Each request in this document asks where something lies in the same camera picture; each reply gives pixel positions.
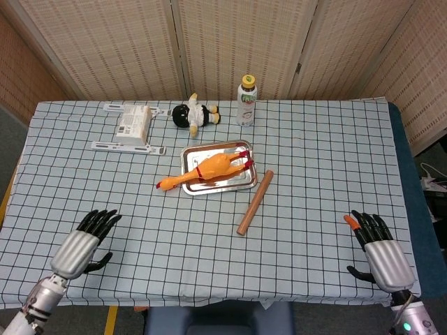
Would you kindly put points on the white drink bottle yellow cap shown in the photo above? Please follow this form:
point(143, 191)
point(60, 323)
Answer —
point(247, 108)

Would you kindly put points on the yellow rubber chicken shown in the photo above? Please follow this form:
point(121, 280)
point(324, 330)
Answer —
point(216, 165)

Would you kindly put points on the stainless steel tray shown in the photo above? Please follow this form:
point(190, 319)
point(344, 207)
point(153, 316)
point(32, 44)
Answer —
point(223, 183)

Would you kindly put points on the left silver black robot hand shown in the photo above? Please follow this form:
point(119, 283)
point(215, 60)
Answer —
point(73, 253)

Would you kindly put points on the black and white plush doll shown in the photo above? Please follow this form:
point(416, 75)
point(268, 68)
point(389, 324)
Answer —
point(183, 117)

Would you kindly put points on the white cardboard box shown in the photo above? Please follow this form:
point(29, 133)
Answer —
point(132, 125)

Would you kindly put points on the white grid-patterned tablecloth table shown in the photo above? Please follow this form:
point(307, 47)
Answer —
point(209, 265)

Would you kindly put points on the wooden rolling pin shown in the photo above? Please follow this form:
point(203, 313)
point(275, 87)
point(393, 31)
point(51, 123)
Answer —
point(255, 202)

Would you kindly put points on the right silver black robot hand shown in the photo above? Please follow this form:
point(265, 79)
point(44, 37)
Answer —
point(389, 265)

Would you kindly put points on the woven folding screen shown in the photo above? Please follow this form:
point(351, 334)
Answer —
point(115, 45)

